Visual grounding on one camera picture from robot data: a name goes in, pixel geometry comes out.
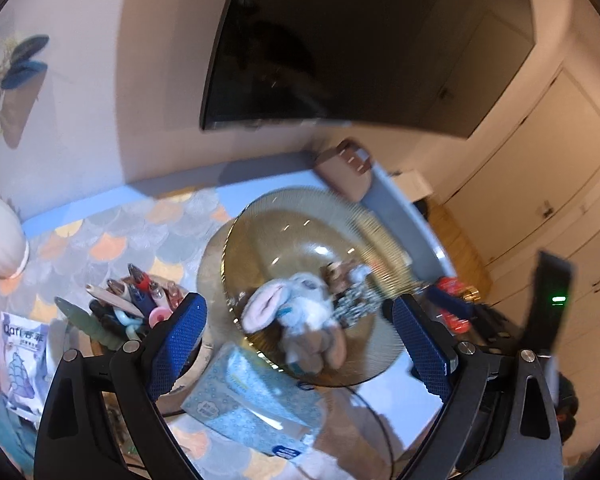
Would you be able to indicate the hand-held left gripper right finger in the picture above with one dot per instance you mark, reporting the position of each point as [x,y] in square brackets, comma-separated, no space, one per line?
[422,350]

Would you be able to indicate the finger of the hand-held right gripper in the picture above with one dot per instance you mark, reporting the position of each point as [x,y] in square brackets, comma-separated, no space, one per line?
[450,302]

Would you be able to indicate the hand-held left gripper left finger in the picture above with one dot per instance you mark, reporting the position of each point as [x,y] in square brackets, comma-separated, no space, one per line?
[180,345]

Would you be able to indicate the plush bunny toy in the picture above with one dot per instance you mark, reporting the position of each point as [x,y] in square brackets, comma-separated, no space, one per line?
[305,305]

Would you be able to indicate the amber ribbed glass bowl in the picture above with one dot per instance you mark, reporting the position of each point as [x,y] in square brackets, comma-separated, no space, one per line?
[280,240]

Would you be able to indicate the red can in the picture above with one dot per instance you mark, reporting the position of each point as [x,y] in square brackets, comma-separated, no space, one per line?
[450,284]

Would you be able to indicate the beige pen holder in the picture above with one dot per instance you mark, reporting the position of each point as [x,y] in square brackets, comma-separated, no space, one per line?
[187,385]

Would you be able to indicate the bunch of pens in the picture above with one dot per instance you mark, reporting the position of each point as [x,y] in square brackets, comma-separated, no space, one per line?
[130,295]

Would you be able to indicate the black white patterned scrunchie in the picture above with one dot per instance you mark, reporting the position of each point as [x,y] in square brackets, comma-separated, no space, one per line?
[355,305]

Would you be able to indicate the blue patterned tissue pack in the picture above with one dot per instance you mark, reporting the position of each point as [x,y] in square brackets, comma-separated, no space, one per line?
[240,400]

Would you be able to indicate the scale patterned table mat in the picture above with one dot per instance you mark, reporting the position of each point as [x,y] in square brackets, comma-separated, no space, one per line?
[105,245]

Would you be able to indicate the white cabinet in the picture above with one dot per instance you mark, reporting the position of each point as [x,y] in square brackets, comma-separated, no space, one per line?
[555,160]

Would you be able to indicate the white blue printed packet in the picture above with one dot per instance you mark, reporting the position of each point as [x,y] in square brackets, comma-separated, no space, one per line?
[22,360]

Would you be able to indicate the pink handbag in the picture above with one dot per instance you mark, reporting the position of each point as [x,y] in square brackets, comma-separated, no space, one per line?
[342,175]

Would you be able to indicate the white ribbed vase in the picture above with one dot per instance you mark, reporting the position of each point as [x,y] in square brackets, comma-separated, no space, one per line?
[0,240]

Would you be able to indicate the black television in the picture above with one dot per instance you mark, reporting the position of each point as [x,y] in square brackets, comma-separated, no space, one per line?
[355,35]

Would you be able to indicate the blue wall decoration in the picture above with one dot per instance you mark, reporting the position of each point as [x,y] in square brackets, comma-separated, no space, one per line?
[27,50]

